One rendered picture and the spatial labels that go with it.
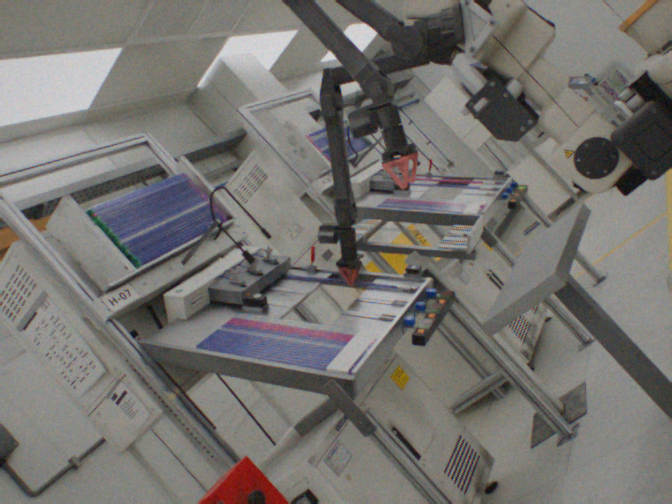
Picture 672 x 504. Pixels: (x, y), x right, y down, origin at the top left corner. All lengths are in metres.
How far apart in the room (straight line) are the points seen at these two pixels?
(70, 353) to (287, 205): 1.46
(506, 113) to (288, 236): 1.88
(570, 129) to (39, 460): 2.73
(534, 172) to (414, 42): 5.01
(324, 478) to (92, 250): 1.01
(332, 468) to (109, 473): 1.78
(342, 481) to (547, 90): 1.20
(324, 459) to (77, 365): 0.87
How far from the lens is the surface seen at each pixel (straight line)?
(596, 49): 9.44
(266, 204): 3.37
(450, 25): 1.60
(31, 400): 3.56
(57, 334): 2.29
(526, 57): 1.76
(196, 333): 2.06
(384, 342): 1.87
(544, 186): 6.57
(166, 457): 3.70
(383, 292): 2.20
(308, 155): 3.30
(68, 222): 2.22
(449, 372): 3.33
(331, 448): 1.99
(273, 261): 2.38
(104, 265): 2.18
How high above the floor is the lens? 0.92
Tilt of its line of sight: 2 degrees up
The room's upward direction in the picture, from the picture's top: 43 degrees counter-clockwise
